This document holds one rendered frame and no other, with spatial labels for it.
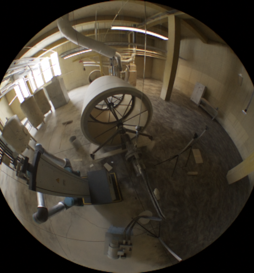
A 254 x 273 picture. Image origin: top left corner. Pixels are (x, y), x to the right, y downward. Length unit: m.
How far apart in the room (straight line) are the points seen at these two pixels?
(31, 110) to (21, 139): 2.12
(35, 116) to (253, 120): 14.24
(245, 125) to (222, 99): 2.87
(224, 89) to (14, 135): 12.46
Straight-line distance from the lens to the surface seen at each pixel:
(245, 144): 8.84
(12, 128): 4.60
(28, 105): 6.11
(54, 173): 0.97
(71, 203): 1.35
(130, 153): 1.23
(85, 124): 1.66
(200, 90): 7.99
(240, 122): 8.40
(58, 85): 6.90
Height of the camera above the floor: 2.15
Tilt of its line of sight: 51 degrees down
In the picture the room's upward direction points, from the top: 1 degrees counter-clockwise
